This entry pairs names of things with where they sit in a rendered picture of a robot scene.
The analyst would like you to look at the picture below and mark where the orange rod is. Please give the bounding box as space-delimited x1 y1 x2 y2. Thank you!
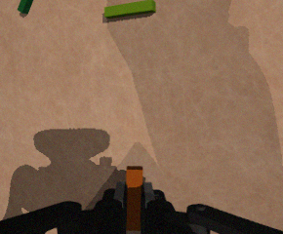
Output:
126 166 143 231

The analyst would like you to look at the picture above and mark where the lime green rod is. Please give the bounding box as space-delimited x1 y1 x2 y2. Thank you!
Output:
104 0 156 19

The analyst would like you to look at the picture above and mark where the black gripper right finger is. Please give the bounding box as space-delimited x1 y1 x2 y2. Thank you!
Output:
141 182 283 234

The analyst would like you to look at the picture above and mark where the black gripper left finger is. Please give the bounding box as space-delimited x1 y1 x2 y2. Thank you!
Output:
0 181 127 234

